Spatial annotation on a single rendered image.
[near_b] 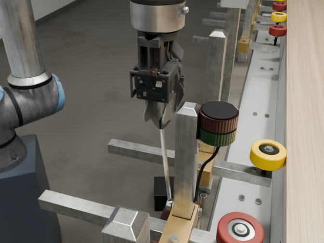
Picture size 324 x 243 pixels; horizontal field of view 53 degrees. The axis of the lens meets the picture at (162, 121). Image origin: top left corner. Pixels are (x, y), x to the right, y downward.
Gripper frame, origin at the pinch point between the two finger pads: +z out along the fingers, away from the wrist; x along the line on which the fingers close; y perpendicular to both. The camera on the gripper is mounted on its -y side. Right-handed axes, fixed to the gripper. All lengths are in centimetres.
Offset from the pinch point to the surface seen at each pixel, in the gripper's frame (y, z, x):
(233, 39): -39.1, -6.1, 8.7
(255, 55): -146, 37, 13
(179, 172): 11.9, 2.1, 7.1
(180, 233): 15.4, 13.5, 8.6
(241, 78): -92, 30, 10
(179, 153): 11.9, -2.3, 7.0
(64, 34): -311, 97, -239
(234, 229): 14.3, 10.2, 17.9
